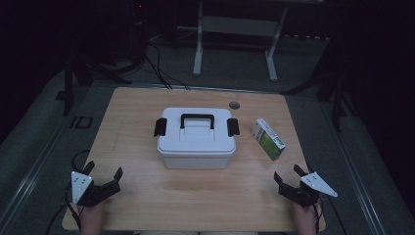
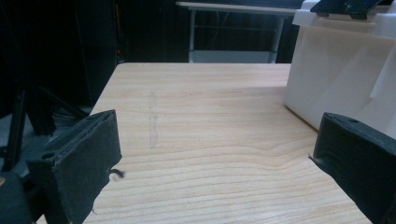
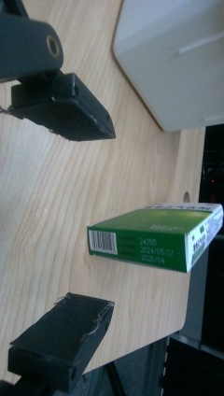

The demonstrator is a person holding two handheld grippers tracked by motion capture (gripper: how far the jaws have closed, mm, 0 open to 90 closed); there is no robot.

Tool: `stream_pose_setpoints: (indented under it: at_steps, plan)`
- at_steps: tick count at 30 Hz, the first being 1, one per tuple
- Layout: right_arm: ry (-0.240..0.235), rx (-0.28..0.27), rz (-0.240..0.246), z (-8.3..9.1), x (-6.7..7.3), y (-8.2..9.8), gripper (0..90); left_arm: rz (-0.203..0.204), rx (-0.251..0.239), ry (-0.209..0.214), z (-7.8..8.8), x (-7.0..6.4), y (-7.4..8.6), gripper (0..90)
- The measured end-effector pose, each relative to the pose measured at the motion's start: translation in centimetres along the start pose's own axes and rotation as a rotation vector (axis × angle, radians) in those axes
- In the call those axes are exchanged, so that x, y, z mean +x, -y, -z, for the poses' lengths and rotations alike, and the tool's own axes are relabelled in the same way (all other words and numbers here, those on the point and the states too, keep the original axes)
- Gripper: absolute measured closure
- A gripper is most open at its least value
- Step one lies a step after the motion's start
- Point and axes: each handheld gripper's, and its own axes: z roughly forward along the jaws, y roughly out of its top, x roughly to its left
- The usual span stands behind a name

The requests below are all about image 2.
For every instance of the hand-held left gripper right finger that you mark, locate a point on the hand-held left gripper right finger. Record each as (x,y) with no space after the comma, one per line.
(358,155)

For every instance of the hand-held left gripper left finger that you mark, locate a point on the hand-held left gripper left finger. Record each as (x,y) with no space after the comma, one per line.
(77,161)

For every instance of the white plastic storage box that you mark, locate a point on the white plastic storage box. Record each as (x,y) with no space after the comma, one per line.
(336,68)

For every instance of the white lid with black latches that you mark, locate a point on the white lid with black latches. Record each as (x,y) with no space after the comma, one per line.
(386,26)

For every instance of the black metal stand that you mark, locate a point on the black metal stand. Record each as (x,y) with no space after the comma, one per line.
(17,124)

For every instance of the white metal-frame table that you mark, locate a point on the white metal-frame table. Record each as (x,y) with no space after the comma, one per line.
(233,7)

